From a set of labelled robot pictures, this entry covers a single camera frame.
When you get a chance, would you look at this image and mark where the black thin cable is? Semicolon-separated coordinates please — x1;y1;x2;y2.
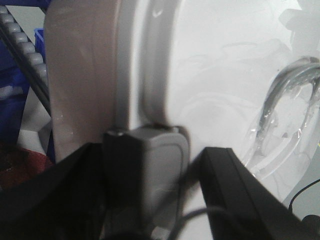
288;177;320;211

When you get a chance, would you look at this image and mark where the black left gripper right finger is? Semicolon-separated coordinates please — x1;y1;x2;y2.
199;147;308;240

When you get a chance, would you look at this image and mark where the grey roller conveyor track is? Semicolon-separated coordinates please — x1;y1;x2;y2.
0;5;51;114

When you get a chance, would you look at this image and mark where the white lidded storage bin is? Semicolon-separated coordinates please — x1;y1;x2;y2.
43;0;320;216

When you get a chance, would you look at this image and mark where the blue storage bin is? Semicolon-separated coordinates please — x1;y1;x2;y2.
0;42;56;162

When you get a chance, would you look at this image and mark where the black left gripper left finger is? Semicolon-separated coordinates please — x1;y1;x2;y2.
0;134;143;240

